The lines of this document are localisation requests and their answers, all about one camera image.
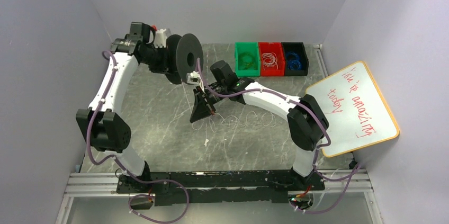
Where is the black cable spool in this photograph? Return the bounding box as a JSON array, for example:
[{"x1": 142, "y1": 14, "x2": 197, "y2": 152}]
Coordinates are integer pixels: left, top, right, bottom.
[{"x1": 165, "y1": 33, "x2": 204, "y2": 85}]

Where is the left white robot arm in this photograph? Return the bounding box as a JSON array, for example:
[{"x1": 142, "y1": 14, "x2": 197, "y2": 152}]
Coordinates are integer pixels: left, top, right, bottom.
[{"x1": 76, "y1": 22, "x2": 181, "y2": 184}]

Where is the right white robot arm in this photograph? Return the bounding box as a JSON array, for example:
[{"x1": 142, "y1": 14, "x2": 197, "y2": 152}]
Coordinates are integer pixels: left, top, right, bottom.
[{"x1": 186, "y1": 60, "x2": 329, "y2": 178}]

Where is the green plastic bin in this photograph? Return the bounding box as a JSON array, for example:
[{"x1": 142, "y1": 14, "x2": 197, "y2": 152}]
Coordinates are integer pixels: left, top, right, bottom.
[{"x1": 235, "y1": 42, "x2": 261, "y2": 77}]

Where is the red plastic bin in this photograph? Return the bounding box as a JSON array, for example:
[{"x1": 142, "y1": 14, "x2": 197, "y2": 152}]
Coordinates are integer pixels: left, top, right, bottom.
[{"x1": 258, "y1": 42, "x2": 285, "y2": 77}]

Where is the black plastic bin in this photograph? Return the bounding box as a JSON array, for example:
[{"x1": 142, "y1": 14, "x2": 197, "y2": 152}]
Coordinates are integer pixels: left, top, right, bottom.
[{"x1": 281, "y1": 42, "x2": 309, "y2": 76}]

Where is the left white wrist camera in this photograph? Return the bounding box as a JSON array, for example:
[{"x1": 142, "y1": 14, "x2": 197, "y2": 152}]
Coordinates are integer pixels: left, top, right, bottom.
[{"x1": 151, "y1": 25, "x2": 171, "y2": 49}]

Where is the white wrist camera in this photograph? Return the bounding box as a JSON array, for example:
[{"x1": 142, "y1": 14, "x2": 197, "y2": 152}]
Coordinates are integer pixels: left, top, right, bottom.
[
  {"x1": 151, "y1": 25, "x2": 171, "y2": 49},
  {"x1": 186, "y1": 71, "x2": 202, "y2": 85}
]

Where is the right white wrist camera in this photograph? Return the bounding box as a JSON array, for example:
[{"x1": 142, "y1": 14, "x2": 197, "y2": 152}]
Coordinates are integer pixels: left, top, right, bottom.
[{"x1": 186, "y1": 71, "x2": 202, "y2": 85}]

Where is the green coiled cable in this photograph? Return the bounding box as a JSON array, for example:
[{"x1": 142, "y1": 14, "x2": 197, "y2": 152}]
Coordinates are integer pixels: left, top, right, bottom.
[{"x1": 239, "y1": 51, "x2": 257, "y2": 69}]

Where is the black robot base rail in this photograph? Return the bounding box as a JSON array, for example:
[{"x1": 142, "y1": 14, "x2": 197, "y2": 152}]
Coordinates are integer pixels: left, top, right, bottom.
[{"x1": 116, "y1": 169, "x2": 325, "y2": 206}]

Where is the blue coiled cable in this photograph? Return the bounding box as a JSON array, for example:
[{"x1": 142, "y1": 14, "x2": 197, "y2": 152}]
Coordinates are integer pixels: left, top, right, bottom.
[{"x1": 284, "y1": 51, "x2": 303, "y2": 70}]

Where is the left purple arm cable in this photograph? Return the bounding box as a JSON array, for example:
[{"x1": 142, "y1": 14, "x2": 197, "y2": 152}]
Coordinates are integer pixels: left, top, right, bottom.
[{"x1": 85, "y1": 50, "x2": 192, "y2": 224}]

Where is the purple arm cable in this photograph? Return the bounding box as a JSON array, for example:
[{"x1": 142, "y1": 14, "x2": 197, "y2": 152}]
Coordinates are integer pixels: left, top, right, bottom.
[
  {"x1": 85, "y1": 50, "x2": 192, "y2": 224},
  {"x1": 195, "y1": 57, "x2": 362, "y2": 216}
]

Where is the whiteboard with wooden frame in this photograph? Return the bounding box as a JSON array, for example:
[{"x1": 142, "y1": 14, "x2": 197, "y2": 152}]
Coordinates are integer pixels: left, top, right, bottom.
[{"x1": 306, "y1": 61, "x2": 400, "y2": 158}]

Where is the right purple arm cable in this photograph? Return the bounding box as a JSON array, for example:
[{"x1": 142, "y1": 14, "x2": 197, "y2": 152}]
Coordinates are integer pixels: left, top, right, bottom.
[{"x1": 195, "y1": 57, "x2": 362, "y2": 216}]

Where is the aluminium extrusion frame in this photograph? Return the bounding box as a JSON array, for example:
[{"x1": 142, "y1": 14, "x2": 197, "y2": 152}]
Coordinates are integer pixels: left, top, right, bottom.
[{"x1": 57, "y1": 169, "x2": 383, "y2": 223}]

